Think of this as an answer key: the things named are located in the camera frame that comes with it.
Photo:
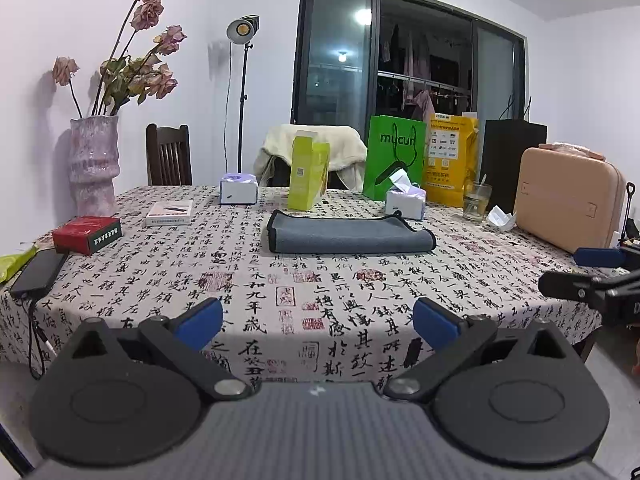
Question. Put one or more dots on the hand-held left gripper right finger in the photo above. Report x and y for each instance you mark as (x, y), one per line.
(436, 325)

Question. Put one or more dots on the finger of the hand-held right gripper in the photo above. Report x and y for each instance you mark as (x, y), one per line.
(599, 257)
(565, 284)

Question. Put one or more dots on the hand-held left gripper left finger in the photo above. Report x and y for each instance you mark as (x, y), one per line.
(200, 324)

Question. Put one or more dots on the grey towel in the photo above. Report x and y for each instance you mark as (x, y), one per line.
(345, 236)

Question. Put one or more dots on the pink hard case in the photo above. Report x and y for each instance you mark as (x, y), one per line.
(565, 195)

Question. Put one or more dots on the crumpled white paper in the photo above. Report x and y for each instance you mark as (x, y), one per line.
(501, 219)

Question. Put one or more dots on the calligraphy print tablecloth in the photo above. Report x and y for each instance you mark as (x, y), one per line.
(300, 285)

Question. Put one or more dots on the flat white box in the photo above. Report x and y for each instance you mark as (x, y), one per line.
(169, 212)

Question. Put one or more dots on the drinking glass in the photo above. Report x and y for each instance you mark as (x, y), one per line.
(476, 206)

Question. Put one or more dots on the white purple tissue box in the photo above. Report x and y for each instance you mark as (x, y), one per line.
(405, 206)
(238, 192)

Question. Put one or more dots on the black box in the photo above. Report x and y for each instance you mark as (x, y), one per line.
(510, 155)

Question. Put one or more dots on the red box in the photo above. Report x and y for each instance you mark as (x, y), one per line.
(85, 235)

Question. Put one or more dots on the yellow paper bag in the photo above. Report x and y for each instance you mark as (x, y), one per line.
(448, 160)

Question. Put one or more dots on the black power bank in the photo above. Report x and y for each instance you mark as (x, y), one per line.
(39, 272)

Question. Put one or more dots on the dark wooden chair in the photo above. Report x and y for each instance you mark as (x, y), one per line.
(167, 155)

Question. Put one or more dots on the green paper bag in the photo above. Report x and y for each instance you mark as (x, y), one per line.
(395, 152)

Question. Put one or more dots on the yellow-green carton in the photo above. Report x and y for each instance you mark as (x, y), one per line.
(305, 175)

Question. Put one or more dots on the pink ceramic vase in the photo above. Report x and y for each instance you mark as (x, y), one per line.
(94, 170)

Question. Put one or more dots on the green packet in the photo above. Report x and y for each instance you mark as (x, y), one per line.
(15, 262)

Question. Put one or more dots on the cream blanket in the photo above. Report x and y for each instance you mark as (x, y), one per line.
(345, 150)

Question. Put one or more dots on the hanging pink garment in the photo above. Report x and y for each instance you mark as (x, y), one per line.
(422, 104)

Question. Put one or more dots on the dried pink roses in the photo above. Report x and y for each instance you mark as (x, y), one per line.
(150, 72)

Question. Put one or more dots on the black framed glass door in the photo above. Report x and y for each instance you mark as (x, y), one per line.
(340, 85)

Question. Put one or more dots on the black floor lamp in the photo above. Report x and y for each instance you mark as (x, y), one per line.
(243, 27)

